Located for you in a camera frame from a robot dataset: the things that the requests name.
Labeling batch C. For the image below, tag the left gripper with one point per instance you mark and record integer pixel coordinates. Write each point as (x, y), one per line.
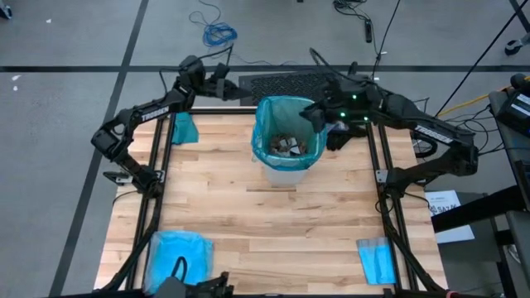
(211, 83)

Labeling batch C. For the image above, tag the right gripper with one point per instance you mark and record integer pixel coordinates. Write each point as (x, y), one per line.
(348, 101)

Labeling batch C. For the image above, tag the teal plastic trash bag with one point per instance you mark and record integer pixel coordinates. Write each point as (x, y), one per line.
(285, 116)

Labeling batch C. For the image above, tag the white paper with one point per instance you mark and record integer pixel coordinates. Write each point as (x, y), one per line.
(292, 145)

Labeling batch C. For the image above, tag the large brown paper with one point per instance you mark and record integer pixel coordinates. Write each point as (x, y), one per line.
(276, 145)

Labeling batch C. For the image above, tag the white plastic trash bin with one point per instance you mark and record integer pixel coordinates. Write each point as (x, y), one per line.
(285, 176)

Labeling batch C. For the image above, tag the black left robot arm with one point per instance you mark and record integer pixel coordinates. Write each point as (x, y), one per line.
(136, 120)

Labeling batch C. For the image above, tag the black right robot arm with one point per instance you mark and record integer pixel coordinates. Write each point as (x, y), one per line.
(435, 140)

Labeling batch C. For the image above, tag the folded teal bag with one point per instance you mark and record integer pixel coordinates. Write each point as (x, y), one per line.
(184, 128)

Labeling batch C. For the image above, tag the small folded blue bag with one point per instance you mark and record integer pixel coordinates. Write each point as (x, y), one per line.
(377, 262)

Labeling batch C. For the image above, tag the large folded blue bag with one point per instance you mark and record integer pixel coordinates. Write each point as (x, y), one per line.
(178, 248)

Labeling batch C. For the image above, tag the black glove gray cuff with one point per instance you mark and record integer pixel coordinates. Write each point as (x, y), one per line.
(348, 140)

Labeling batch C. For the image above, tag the black perforated panel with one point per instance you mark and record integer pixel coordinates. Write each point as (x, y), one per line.
(285, 85)

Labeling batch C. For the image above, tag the black power bar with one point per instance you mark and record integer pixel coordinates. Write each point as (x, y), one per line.
(368, 31)

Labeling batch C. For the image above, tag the white paper sign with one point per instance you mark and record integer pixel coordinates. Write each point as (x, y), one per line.
(445, 203)

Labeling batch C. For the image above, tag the black metal beam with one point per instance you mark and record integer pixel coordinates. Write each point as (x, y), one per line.
(476, 211)

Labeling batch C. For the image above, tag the gray side table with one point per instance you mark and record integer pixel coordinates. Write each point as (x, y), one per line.
(507, 153)

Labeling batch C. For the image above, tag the black device with label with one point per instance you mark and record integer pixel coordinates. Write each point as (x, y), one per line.
(517, 111)

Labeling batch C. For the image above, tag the black round device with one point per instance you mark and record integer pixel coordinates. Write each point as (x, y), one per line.
(517, 80)

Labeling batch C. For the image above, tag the office chair caster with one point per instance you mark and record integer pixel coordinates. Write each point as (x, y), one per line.
(515, 45)

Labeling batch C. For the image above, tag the black white floor object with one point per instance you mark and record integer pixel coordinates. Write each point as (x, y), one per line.
(5, 12)

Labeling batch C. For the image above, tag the black aluminium table frame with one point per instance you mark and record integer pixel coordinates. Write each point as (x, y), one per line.
(207, 111)

